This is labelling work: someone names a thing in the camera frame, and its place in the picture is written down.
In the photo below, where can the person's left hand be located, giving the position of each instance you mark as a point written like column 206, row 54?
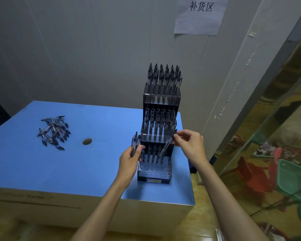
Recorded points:
column 128, row 168

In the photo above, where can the person's right hand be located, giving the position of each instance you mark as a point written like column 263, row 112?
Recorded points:
column 194, row 148

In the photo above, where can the grey retractable pen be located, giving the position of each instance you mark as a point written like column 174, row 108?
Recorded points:
column 166, row 145
column 138, row 139
column 133, row 145

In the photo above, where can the black tiered pen display stand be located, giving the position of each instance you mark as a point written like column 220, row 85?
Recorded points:
column 153, row 174

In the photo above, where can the pile of grey pens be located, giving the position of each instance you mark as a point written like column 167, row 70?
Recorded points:
column 54, row 131

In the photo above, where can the person's right forearm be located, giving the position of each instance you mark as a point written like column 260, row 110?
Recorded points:
column 230, row 205

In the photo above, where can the person's left forearm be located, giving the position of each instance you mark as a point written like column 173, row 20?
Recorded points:
column 97, row 213

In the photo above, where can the dark blue cloth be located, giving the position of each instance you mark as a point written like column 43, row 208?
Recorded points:
column 193, row 169

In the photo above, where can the blue table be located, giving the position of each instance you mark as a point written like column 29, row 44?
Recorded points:
column 90, row 163

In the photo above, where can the small round metal disc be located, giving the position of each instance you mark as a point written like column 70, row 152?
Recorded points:
column 87, row 141

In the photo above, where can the red plastic stool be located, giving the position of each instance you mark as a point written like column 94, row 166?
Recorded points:
column 255, row 175

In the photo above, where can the white paper wall sign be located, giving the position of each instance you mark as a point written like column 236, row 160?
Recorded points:
column 200, row 22

